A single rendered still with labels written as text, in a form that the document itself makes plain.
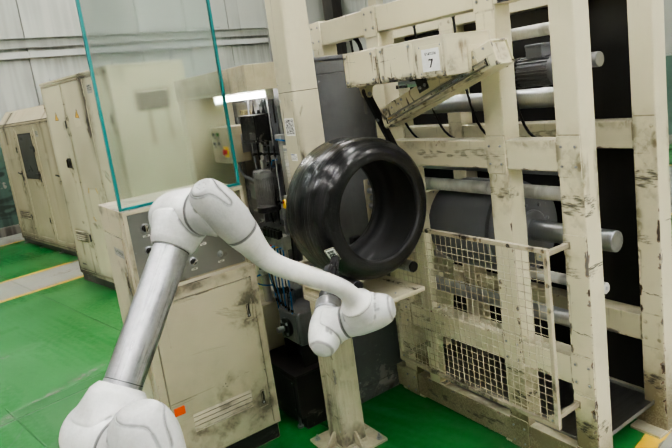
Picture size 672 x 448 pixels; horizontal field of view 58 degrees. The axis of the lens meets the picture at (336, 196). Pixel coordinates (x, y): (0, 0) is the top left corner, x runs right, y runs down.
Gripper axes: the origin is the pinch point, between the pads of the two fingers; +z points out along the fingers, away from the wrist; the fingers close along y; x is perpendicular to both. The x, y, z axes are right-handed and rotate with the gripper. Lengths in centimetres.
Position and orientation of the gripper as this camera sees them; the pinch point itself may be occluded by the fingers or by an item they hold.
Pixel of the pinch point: (334, 264)
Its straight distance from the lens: 219.6
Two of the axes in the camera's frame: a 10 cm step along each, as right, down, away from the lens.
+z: 0.9, -5.5, 8.3
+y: 5.2, 7.4, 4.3
